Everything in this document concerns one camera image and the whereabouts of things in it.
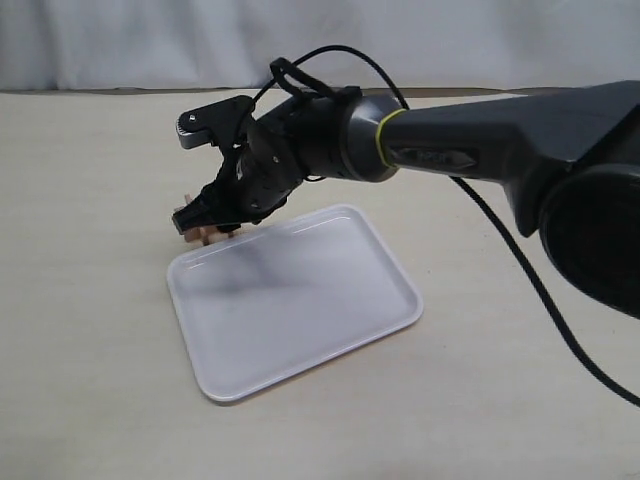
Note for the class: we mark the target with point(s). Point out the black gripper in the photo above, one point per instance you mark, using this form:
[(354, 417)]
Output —
[(256, 176)]

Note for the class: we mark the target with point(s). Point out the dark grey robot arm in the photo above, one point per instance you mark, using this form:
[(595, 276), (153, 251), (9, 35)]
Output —
[(568, 163)]

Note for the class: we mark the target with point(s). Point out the white plastic tray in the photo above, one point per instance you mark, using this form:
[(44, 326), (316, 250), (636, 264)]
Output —
[(265, 306)]

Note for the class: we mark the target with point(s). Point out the white backdrop cloth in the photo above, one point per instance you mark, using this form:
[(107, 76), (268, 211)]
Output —
[(98, 45)]

